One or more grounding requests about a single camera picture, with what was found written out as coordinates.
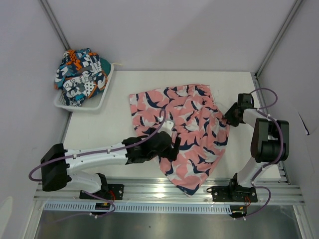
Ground right aluminium frame post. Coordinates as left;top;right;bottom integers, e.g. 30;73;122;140
255;0;305;80

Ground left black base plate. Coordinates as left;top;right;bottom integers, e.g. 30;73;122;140
79;184;124;201

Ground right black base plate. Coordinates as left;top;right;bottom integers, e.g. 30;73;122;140
206;186;258;203

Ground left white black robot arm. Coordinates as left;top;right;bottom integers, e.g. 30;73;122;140
41;131;181;200

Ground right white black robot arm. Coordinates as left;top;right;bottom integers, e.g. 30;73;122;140
225;103;289;201

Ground blue patterned shorts pile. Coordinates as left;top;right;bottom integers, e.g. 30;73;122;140
54;48;114;108

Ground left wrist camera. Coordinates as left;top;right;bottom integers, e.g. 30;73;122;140
159;120;175;137

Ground pink shark print shorts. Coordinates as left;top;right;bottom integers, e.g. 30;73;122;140
129;84;230;196

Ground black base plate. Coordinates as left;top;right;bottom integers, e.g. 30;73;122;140
79;184;124;201
206;186;258;203

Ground aluminium mounting rail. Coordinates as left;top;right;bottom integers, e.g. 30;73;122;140
33;178;305;205

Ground left aluminium frame post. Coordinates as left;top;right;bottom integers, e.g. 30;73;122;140
38;0;71;51

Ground aluminium frame post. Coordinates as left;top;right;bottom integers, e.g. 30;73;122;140
255;0;305;80
38;0;71;51

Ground white plastic basket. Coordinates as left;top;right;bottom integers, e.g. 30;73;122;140
53;63;115;114

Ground slotted white cable duct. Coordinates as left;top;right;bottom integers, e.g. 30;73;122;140
44;201;231;215

